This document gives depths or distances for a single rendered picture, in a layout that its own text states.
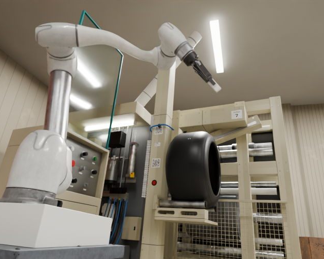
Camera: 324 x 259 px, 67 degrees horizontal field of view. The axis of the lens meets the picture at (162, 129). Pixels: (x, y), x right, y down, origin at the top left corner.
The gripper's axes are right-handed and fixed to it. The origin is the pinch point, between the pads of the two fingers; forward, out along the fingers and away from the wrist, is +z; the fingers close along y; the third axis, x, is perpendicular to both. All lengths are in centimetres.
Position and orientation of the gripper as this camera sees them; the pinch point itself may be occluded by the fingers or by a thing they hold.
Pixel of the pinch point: (214, 85)
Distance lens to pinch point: 126.9
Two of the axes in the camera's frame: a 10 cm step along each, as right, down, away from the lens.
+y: 0.8, 1.0, 9.9
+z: 6.3, 7.7, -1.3
